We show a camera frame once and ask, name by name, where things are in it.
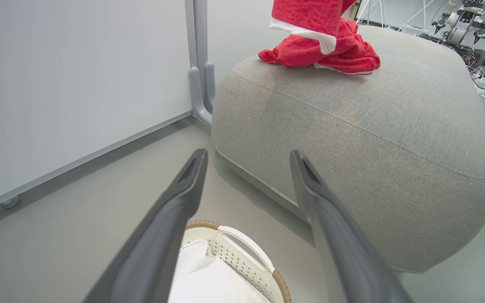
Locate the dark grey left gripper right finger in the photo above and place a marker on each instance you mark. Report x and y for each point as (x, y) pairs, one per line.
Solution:
(343, 252)

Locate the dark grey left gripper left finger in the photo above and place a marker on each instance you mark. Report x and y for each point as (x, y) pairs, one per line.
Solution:
(158, 235)

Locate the red garment with white stripes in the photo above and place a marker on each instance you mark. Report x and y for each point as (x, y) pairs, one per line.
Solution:
(310, 21)

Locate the white cloth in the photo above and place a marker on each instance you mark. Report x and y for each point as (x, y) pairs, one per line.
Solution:
(209, 282)

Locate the grey fabric sofa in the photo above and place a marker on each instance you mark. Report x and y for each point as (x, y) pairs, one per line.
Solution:
(373, 147)

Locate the white laundry basket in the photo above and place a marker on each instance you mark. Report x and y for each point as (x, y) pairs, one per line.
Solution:
(242, 261)

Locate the small grey partition foot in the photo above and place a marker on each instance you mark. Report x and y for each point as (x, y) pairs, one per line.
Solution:
(11, 202)

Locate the white power strip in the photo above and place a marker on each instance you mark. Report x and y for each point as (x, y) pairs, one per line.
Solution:
(483, 80)

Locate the grey background robot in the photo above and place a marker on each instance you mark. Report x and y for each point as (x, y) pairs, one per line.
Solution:
(463, 23)

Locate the grey partition post with feet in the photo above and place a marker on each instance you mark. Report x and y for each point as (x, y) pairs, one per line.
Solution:
(200, 63)

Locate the white metal rack frame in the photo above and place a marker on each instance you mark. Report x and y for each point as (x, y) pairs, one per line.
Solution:
(387, 12)

